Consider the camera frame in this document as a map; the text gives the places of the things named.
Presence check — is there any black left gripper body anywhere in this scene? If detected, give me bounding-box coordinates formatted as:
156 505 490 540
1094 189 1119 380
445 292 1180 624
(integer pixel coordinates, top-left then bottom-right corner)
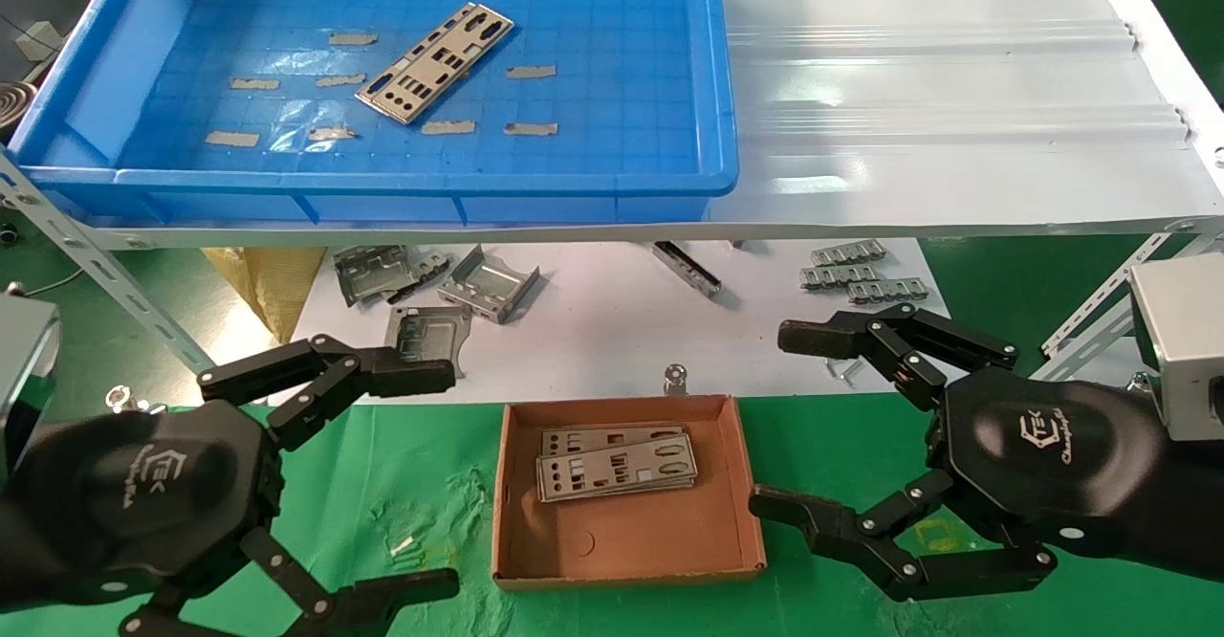
0 400 285 611

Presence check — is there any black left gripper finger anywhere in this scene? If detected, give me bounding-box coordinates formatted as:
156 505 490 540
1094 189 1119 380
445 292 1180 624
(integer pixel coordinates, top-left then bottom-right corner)
120 528 462 637
198 334 456 453

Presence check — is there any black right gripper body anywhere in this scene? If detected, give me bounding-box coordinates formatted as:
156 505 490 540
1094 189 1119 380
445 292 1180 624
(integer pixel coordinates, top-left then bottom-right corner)
924 369 1224 584

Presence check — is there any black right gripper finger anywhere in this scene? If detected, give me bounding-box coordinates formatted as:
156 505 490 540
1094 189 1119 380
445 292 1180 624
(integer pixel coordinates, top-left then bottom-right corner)
777 302 1020 414
749 471 1059 604

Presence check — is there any brown cardboard box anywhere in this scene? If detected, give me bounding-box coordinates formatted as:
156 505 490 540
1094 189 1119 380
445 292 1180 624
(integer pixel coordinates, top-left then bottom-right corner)
491 394 768 591

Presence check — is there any blue plastic tray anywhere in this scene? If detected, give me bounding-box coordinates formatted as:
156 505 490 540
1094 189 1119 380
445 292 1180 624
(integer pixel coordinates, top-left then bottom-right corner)
8 0 739 227

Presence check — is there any small ridged metal strip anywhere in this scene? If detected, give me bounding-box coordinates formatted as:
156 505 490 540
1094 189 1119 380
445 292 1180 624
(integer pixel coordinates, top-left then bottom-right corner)
799 265 882 291
811 239 887 267
847 277 931 305

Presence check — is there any flat grey stamped metal plate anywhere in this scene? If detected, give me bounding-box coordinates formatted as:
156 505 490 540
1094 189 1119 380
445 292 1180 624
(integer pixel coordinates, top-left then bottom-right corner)
384 306 473 380

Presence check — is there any green cloth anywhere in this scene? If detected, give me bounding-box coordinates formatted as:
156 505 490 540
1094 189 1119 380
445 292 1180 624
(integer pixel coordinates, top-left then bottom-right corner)
0 393 1224 637

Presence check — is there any grey perforated angle bar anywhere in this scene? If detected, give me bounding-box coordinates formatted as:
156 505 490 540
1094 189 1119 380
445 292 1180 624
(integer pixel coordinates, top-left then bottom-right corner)
1031 302 1144 382
1040 232 1196 359

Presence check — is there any small ridged metal part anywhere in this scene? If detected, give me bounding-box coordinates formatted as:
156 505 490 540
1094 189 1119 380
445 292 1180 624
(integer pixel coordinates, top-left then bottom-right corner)
406 250 453 286

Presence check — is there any yellow plastic bag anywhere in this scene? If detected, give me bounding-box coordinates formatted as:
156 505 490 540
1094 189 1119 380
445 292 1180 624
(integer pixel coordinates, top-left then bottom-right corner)
201 247 328 343

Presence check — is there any white board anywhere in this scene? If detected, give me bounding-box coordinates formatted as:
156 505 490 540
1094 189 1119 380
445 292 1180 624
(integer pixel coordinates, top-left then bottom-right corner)
268 238 952 406

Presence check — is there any grey perforated shelf leg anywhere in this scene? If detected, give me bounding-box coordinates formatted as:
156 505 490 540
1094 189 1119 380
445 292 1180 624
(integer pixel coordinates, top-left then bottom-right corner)
0 154 219 375

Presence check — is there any white corrugated shelf sheet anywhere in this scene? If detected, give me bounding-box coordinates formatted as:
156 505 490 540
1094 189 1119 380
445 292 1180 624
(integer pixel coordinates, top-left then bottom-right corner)
67 0 1224 251

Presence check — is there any clear plastic film patch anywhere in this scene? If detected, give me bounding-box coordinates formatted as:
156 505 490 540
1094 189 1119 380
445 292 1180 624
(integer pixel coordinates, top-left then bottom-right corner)
268 99 338 155

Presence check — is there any coiled metal tube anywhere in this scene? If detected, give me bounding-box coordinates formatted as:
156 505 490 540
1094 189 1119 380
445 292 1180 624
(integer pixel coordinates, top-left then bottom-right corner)
0 80 39 133

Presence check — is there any white power adapter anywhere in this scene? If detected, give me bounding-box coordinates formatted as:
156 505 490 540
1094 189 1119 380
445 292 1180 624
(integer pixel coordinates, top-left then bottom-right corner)
14 20 64 60

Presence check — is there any grey folded metal bracket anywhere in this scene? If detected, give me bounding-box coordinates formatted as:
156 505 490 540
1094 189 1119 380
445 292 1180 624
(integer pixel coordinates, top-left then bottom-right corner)
333 245 422 309

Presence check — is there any grey U-shaped metal bracket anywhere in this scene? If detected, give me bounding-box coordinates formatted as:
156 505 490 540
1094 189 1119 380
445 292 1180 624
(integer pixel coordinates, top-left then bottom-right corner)
437 244 542 325

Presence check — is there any narrow metal rail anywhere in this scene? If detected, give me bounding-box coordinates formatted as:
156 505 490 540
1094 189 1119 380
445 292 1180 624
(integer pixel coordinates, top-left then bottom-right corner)
652 241 722 299

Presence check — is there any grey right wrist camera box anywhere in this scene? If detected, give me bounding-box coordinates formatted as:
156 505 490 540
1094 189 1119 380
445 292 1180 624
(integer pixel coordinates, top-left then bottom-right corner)
1128 253 1224 443

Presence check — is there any thin white cable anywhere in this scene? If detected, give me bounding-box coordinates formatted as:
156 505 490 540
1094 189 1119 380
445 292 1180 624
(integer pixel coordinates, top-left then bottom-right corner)
19 269 87 298

